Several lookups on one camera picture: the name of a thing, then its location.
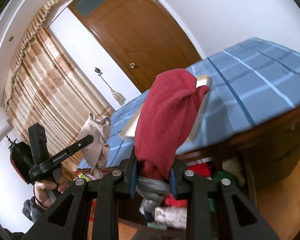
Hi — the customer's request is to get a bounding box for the beige towel-like underwear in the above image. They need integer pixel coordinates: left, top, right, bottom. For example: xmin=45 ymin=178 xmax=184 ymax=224
xmin=77 ymin=113 xmax=111 ymax=179

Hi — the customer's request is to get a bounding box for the white pink underwear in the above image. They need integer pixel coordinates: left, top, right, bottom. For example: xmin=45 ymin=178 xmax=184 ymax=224
xmin=139 ymin=199 xmax=187 ymax=230

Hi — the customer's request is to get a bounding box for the green black underwear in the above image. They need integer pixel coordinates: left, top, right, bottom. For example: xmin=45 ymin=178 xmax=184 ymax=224
xmin=207 ymin=171 xmax=239 ymax=212

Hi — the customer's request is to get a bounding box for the bright red underwear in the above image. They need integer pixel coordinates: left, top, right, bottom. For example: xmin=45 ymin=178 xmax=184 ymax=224
xmin=164 ymin=163 xmax=211 ymax=207

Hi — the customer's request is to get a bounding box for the dark red underwear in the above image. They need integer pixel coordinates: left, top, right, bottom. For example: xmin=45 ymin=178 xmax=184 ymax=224
xmin=134 ymin=69 xmax=209 ymax=181

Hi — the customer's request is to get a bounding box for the person's left hand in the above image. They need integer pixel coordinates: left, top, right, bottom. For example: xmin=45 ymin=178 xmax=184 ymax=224
xmin=34 ymin=167 xmax=69 ymax=210

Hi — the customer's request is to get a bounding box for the small beige cloth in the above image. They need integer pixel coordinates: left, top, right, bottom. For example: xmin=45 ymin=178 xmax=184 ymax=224
xmin=222 ymin=158 xmax=245 ymax=184

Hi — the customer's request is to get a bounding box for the dark wooden dresser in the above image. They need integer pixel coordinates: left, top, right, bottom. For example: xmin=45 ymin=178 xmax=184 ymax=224
xmin=76 ymin=100 xmax=300 ymax=240

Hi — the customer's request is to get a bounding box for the beige striped curtain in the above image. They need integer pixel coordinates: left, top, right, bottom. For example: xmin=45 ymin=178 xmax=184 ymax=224
xmin=3 ymin=0 xmax=113 ymax=155

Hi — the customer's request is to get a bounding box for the curtain tassel on hook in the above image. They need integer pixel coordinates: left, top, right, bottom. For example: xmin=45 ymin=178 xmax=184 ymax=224
xmin=94 ymin=67 xmax=126 ymax=106

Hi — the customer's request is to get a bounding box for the blue plaid tablecloth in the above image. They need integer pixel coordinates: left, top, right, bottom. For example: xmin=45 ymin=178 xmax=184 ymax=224
xmin=77 ymin=37 xmax=300 ymax=170

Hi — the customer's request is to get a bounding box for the brown wooden door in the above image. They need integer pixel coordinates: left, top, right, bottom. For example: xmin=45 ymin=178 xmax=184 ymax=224
xmin=69 ymin=0 xmax=201 ymax=93

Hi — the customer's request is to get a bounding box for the dark bag on wall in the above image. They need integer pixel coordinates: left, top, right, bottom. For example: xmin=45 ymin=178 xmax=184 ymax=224
xmin=6 ymin=136 xmax=34 ymax=185

